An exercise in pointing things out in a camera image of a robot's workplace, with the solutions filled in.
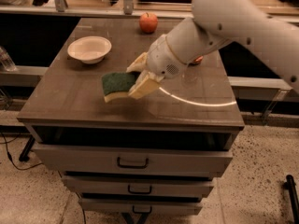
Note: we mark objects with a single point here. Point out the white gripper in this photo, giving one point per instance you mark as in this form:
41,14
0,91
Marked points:
161,59

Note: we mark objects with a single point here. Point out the green and yellow sponge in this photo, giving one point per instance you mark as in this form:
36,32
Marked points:
117,85

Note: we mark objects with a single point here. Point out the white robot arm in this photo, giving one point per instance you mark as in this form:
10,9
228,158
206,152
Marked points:
213,25

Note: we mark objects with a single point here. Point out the white paper bowl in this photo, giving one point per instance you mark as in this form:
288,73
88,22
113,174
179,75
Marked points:
89,49

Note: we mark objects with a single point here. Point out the red apple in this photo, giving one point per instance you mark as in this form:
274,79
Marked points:
148,22

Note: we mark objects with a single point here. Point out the orange soda can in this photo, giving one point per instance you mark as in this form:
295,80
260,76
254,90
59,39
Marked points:
197,60

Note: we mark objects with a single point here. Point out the grey drawer cabinet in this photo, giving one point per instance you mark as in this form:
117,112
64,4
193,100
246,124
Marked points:
196,111

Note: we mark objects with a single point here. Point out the clear plastic bottle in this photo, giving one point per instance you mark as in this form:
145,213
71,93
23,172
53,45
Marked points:
6,60

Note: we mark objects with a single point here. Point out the black stand leg left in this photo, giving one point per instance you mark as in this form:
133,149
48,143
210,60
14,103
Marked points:
25,152

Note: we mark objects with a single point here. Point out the black stand leg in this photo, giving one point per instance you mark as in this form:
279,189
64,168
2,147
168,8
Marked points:
290,184
25,152

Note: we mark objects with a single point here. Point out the metal railing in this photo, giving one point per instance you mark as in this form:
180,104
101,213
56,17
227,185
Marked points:
78,8

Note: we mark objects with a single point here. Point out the black stand leg right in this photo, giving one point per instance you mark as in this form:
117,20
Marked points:
290,184

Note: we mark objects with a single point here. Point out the top drawer with handle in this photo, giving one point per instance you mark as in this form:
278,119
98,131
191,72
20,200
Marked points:
134,161

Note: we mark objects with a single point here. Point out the drawer with handle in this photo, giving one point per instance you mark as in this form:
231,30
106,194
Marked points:
140,207
132,186
134,161

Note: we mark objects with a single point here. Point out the middle drawer with handle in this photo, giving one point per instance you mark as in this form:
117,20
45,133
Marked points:
132,186

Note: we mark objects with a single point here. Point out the bottom drawer with handle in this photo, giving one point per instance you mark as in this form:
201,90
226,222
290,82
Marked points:
140,207

